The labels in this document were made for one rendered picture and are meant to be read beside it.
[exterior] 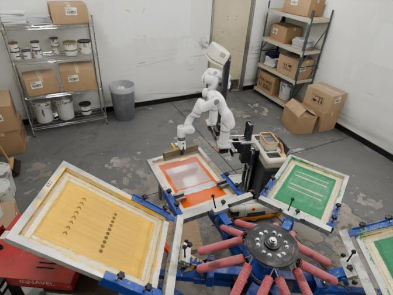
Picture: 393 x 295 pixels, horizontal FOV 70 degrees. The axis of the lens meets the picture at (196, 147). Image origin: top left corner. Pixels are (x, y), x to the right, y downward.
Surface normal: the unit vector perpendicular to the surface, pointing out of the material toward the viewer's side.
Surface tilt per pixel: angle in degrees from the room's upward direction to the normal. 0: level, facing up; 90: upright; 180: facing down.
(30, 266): 0
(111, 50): 90
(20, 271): 0
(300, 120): 90
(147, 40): 90
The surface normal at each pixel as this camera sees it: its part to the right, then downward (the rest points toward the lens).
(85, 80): 0.40, 0.54
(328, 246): 0.05, -0.83
